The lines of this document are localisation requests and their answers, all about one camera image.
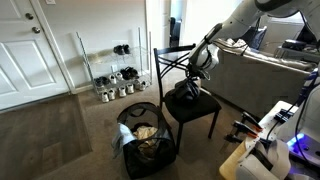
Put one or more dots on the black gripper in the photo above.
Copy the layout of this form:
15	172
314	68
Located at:
194	73

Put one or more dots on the dark clothing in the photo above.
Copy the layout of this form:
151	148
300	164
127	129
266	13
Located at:
185	93

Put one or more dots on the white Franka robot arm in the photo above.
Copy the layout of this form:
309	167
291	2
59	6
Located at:
240	16

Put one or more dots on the black metal chair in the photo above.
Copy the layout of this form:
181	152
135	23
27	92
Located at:
193	108

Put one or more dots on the pale clothes pile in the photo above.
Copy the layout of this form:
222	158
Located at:
235	45

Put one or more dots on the white sneaker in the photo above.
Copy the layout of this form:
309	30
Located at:
143	85
119	76
113	79
122	91
105	97
112	94
130	88

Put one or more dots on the black shoe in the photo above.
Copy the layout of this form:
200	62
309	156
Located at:
133	72
119	50
125	74
127	49

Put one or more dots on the grey sofa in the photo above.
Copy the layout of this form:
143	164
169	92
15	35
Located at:
260	80

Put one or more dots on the dark blue bag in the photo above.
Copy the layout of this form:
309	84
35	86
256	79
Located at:
257	37

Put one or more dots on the orange black clamp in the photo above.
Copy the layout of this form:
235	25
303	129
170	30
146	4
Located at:
246	129
252	120

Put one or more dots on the beige cloth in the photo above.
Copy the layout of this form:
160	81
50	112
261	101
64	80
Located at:
145	133

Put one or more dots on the dark sneaker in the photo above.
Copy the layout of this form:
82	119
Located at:
105	80
98	82

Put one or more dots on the light blue cloth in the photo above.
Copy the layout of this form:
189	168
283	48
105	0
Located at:
120	136

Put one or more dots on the black mesh laundry hamper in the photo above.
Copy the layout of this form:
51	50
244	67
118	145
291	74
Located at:
150	163

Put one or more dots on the black box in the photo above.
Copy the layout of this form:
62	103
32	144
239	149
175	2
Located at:
294	44

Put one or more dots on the metal door knob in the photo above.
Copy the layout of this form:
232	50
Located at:
36	30

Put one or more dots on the white panelled entry door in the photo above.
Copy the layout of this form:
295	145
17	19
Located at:
30	60

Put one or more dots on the metal deadbolt lock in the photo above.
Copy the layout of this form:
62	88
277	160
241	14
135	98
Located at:
29	16

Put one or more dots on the white light switch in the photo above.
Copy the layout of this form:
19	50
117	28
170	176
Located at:
50	1

